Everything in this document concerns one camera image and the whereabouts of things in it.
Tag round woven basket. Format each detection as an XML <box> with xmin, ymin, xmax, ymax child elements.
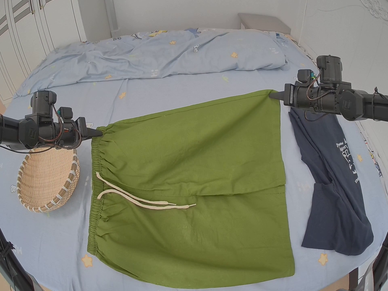
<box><xmin>17</xmin><ymin>146</ymin><xmax>80</xmax><ymax>213</ymax></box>

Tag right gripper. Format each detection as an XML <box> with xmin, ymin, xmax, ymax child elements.
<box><xmin>284</xmin><ymin>83</ymin><xmax>322</xmax><ymax>112</ymax></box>

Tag dark blue T-shirt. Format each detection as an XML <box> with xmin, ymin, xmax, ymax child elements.
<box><xmin>288</xmin><ymin>106</ymin><xmax>374</xmax><ymax>256</ymax></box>

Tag grey bedside table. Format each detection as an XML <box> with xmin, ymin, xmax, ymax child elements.
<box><xmin>238</xmin><ymin>13</ymin><xmax>291</xmax><ymax>36</ymax></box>

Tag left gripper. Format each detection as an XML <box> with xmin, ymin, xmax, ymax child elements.
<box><xmin>55</xmin><ymin>117</ymin><xmax>87</xmax><ymax>148</ymax></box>

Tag pale blue quilt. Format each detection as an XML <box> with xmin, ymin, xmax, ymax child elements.
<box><xmin>14</xmin><ymin>27</ymin><xmax>290</xmax><ymax>98</ymax></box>

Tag white wall duct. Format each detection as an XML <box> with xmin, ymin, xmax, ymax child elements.
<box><xmin>109</xmin><ymin>0</ymin><xmax>120</xmax><ymax>31</ymax></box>

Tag black cable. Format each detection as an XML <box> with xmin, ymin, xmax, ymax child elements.
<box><xmin>0</xmin><ymin>145</ymin><xmax>53</xmax><ymax>154</ymax></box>

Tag green shorts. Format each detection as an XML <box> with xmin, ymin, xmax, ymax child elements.
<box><xmin>87</xmin><ymin>90</ymin><xmax>296</xmax><ymax>287</ymax></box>

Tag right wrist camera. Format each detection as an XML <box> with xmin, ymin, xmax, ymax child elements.
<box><xmin>298</xmin><ymin>69</ymin><xmax>317</xmax><ymax>85</ymax></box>

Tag white wardrobe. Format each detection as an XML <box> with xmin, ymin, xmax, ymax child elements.
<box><xmin>0</xmin><ymin>0</ymin><xmax>87</xmax><ymax>101</ymax></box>

